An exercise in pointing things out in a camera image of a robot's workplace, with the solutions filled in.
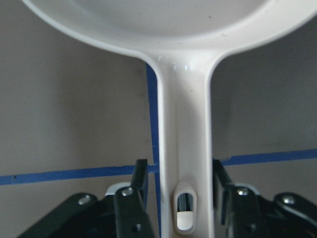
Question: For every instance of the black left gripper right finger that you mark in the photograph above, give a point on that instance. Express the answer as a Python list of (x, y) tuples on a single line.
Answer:
[(241, 212)]

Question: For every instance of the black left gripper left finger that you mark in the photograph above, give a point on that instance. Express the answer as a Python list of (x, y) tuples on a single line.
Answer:
[(82, 215)]

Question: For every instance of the white plastic dustpan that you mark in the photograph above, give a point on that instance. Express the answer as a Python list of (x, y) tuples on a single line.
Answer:
[(183, 41)]

